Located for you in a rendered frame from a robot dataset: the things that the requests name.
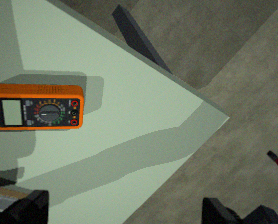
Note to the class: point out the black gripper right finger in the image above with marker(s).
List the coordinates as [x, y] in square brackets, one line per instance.
[214, 212]

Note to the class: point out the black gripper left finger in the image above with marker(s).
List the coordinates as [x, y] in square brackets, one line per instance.
[34, 207]

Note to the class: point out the orange digital multimeter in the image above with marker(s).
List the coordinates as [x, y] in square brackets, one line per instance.
[34, 107]

